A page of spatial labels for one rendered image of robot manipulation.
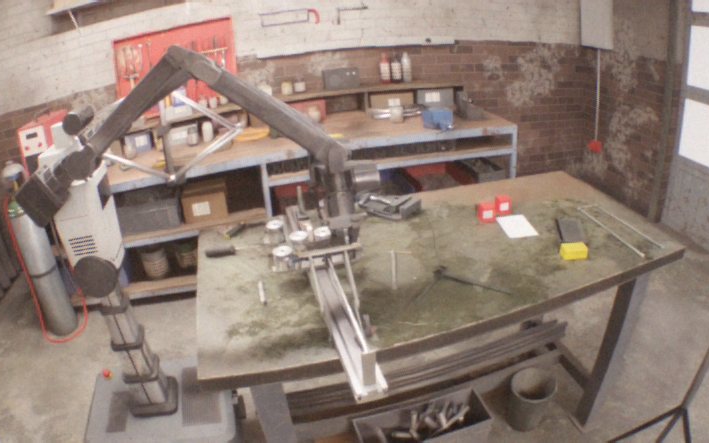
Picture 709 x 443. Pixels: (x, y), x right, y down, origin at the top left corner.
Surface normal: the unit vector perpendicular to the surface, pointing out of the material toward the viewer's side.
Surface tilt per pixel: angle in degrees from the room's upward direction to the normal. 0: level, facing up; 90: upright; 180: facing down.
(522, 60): 90
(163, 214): 90
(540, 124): 90
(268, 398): 90
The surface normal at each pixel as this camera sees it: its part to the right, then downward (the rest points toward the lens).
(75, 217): 0.23, 0.39
